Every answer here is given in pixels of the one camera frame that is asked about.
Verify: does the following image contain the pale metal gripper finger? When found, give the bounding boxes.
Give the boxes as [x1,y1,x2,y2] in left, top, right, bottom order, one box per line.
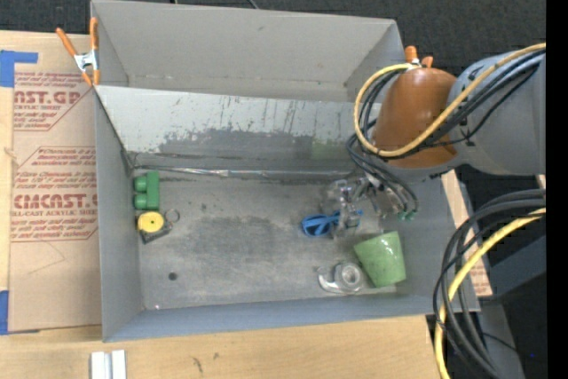
[343,192,359,231]
[325,184,343,239]

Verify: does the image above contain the blue sunglasses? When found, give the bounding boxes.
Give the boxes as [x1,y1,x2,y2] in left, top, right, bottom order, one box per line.
[301,209,364,239]

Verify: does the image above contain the green cup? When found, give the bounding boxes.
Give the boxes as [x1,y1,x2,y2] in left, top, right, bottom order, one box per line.
[352,230,407,289]

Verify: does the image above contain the grey metal bin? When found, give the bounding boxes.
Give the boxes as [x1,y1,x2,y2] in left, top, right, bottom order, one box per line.
[90,0,483,343]

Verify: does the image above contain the yellow disc on grey base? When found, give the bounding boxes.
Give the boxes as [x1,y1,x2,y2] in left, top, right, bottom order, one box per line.
[136,210,174,245]

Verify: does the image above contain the green block with two cylinders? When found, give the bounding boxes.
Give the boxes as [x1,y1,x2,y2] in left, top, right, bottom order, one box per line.
[132,170,161,211]

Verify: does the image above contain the brown cardboard board red print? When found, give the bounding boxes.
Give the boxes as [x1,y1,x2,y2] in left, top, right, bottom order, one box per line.
[0,29,494,336]

